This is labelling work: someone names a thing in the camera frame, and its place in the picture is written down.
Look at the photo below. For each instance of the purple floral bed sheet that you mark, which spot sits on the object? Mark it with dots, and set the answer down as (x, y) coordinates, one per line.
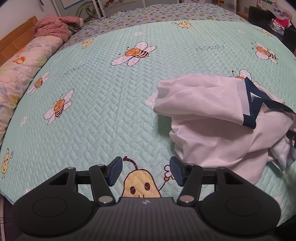
(152, 14)

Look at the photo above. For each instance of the white shirt with navy trim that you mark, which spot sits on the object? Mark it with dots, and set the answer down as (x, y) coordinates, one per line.
(227, 122)

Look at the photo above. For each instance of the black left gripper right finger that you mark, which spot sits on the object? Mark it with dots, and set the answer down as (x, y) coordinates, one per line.
(189, 177)

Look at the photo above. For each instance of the red patterned crumpled cloth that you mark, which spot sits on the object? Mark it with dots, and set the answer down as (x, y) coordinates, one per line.
(56, 26)

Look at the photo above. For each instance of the wooden headboard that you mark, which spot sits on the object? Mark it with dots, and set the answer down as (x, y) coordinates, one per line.
(17, 39)

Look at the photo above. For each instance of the black chair with bags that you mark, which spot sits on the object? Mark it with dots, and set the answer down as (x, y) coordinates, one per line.
(266, 20)

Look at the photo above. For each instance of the mint quilted bee bedspread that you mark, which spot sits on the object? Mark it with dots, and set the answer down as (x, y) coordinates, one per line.
(97, 101)

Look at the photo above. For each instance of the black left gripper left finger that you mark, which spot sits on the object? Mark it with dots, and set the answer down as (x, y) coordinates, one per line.
(102, 178)

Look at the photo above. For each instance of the white sliding-door wardrobe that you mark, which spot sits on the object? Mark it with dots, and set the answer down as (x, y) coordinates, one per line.
(91, 10)

